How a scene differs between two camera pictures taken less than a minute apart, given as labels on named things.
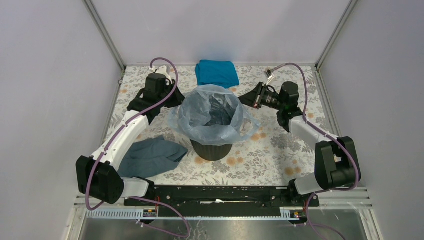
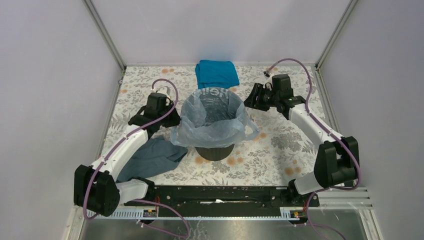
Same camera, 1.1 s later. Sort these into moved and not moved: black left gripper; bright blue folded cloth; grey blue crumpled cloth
Moved: black left gripper
Not moved: grey blue crumpled cloth; bright blue folded cloth
